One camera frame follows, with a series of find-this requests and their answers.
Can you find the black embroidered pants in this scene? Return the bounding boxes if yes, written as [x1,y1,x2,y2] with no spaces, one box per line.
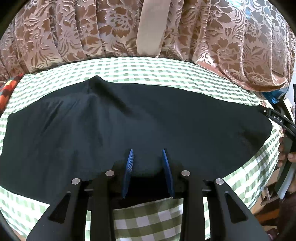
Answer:
[1,76,273,203]

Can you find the right hand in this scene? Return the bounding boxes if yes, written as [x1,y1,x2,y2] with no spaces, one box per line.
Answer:
[277,138,296,168]

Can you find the green white checkered bedsheet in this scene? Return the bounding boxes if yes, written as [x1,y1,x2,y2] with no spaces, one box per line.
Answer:
[1,57,282,240]

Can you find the brown floral curtain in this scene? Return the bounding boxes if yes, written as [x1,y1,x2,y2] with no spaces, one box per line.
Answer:
[1,1,295,91]

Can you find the multicolour checkered pillow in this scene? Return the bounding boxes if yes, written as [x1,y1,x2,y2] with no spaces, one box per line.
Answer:
[0,73,24,114]

